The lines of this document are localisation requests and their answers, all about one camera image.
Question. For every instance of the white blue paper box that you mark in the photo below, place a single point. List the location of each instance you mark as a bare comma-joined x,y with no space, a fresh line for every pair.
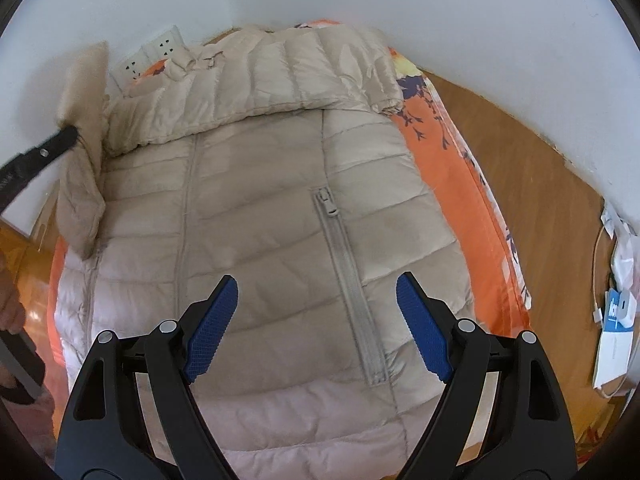
617,337

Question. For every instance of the orange floral cloth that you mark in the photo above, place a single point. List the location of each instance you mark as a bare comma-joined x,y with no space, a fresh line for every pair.
460,199

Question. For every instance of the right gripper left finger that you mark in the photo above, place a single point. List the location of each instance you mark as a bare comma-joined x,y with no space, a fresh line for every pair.
103,433

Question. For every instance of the person's left hand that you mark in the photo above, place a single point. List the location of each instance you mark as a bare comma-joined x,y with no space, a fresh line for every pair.
12,312

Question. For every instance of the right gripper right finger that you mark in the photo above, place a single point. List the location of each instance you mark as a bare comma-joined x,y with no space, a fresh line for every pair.
529,435

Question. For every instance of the white wall socket panel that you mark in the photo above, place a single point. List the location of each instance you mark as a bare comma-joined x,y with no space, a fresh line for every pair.
131,68

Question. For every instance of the beige puffer jacket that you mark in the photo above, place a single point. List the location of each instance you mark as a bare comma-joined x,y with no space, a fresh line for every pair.
311,414

